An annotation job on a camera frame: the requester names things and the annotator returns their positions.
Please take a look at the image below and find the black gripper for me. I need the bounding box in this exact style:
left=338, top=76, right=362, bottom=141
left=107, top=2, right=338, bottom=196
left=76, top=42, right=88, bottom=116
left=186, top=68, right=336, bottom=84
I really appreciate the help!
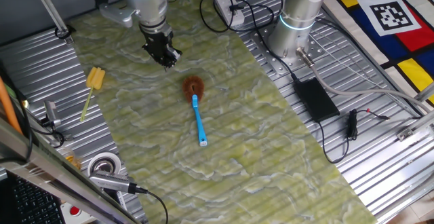
left=140, top=25, right=183, bottom=71

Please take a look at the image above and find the blue handled brown brush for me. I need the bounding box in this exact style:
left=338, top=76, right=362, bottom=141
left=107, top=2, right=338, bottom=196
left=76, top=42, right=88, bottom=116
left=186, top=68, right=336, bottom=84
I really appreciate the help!
left=182, top=75, right=208, bottom=147

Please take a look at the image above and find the white power strip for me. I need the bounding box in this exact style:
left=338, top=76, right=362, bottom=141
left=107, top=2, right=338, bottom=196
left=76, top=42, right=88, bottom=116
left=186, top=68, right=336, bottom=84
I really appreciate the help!
left=213, top=0, right=245, bottom=28

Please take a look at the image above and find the green marble pattern mat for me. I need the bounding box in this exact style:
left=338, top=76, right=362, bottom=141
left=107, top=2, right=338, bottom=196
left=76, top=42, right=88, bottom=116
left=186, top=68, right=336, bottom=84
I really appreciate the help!
left=69, top=0, right=377, bottom=224

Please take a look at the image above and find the silver tape roll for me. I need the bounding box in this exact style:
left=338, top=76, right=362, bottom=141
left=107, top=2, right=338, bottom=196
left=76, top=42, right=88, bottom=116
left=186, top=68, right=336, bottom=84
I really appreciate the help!
left=87, top=151, right=122, bottom=177

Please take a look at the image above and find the slanted metal pole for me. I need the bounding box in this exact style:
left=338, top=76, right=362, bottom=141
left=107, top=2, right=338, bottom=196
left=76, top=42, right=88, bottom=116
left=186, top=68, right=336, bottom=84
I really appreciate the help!
left=28, top=0, right=74, bottom=45

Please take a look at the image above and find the glass beaker yellow liquid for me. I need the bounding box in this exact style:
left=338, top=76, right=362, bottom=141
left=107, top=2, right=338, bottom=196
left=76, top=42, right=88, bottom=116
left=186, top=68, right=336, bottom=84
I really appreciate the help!
left=62, top=147, right=82, bottom=170

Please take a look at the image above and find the black power adapter brick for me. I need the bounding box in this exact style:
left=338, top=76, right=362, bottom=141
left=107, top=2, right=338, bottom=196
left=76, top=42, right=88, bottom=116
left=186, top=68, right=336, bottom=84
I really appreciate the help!
left=293, top=77, right=341, bottom=123

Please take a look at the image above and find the orange tube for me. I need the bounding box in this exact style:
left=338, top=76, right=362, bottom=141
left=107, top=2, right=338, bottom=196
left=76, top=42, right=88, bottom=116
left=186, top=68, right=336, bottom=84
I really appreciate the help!
left=0, top=76, right=23, bottom=135

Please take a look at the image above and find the grey box red stop button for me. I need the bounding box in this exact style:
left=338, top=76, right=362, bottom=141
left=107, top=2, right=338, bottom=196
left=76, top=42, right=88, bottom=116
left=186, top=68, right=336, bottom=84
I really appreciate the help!
left=60, top=202, right=96, bottom=224

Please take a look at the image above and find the black keyboard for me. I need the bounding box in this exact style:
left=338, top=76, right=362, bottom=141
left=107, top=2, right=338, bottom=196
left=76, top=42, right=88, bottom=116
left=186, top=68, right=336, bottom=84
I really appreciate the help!
left=0, top=174, right=67, bottom=224

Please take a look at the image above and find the white paper fiducial marker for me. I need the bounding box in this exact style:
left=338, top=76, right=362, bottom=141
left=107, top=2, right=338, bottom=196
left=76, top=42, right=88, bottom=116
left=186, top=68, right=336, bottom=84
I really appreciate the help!
left=351, top=0, right=422, bottom=37

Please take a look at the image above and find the colourful block pattern cloth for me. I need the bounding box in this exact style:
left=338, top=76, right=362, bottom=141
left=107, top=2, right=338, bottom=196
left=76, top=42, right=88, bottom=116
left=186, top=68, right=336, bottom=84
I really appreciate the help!
left=321, top=0, right=434, bottom=106

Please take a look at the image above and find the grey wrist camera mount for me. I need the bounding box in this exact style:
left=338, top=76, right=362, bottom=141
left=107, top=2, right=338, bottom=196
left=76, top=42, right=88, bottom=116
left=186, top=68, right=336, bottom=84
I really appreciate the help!
left=94, top=0, right=136, bottom=28

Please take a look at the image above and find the yellow sponge brush green handle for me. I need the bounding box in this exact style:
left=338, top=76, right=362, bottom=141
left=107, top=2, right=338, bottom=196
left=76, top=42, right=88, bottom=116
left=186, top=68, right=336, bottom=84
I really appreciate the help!
left=79, top=67, right=106, bottom=122

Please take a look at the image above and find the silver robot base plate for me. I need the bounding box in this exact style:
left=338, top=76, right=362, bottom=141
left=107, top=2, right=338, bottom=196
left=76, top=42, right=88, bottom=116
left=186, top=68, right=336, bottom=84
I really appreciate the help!
left=249, top=23, right=328, bottom=77

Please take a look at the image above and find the black power cord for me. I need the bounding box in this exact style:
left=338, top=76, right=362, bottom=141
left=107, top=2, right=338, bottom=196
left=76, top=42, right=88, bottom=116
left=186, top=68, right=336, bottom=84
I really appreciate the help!
left=198, top=0, right=301, bottom=82

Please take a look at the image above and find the silver camera on stand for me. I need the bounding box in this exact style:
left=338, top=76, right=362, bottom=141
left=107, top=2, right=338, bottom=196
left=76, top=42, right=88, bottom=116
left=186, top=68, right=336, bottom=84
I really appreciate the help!
left=88, top=169, right=138, bottom=195

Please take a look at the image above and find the black camera cable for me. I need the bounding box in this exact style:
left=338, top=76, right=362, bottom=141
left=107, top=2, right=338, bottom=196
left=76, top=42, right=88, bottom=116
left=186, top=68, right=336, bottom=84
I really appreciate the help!
left=135, top=186, right=170, bottom=224

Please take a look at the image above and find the aluminium frame bar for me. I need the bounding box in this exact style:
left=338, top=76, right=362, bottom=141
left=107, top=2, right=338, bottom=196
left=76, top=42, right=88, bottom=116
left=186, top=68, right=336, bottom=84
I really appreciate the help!
left=0, top=117, right=142, bottom=224

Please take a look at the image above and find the thick grey robot cable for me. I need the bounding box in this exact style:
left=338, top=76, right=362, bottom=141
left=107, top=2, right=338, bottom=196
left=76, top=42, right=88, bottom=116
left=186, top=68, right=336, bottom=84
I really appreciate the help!
left=295, top=46, right=434, bottom=113

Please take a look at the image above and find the black bundled cable red tip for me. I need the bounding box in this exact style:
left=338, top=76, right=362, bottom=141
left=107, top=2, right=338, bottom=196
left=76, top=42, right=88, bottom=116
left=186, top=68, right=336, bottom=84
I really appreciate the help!
left=317, top=107, right=391, bottom=164

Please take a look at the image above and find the aluminium profile bracket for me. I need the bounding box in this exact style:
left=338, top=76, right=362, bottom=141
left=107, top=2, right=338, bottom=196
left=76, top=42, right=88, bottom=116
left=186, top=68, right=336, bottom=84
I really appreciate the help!
left=396, top=81, right=434, bottom=142

